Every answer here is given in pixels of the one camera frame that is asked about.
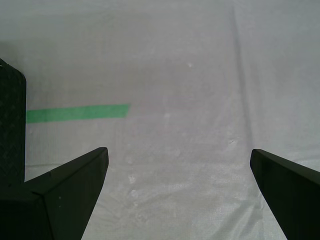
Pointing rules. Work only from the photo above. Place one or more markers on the black perforated plastic basket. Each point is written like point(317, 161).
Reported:
point(12, 125)

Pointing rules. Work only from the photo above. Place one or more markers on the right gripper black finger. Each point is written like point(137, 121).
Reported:
point(295, 197)
point(62, 205)

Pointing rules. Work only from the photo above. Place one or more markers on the green tape strip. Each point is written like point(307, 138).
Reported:
point(80, 113)

